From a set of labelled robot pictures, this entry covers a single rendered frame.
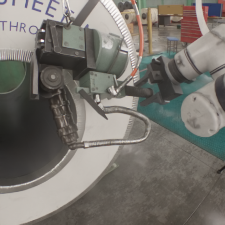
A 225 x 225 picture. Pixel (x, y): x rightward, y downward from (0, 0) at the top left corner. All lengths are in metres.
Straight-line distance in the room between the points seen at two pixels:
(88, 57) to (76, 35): 0.07
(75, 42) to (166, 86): 0.28
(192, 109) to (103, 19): 0.45
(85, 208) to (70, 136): 0.84
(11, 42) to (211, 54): 0.53
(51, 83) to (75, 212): 0.98
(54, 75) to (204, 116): 0.33
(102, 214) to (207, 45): 1.08
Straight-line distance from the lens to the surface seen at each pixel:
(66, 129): 0.42
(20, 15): 0.52
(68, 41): 0.42
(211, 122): 0.29
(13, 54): 0.52
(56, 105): 0.42
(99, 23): 0.61
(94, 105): 0.39
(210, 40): 0.43
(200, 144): 1.59
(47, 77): 0.39
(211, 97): 0.29
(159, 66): 0.51
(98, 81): 0.42
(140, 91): 0.54
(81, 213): 1.20
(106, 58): 0.44
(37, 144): 0.92
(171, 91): 0.48
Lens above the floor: 1.08
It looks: 34 degrees down
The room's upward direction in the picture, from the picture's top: 7 degrees counter-clockwise
